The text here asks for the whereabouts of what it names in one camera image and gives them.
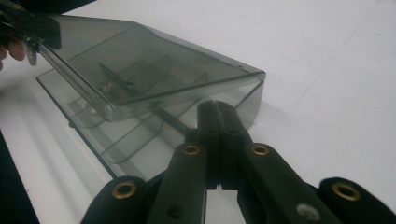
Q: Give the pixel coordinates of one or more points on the clear grey compartment box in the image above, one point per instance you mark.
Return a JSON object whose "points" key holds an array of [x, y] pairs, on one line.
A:
{"points": [[149, 81]]}

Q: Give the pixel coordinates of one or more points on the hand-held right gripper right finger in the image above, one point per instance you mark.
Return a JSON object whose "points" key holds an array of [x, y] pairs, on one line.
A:
{"points": [[267, 180]]}

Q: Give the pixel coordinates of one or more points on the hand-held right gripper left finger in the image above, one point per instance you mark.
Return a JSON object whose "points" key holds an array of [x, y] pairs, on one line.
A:
{"points": [[186, 174]]}

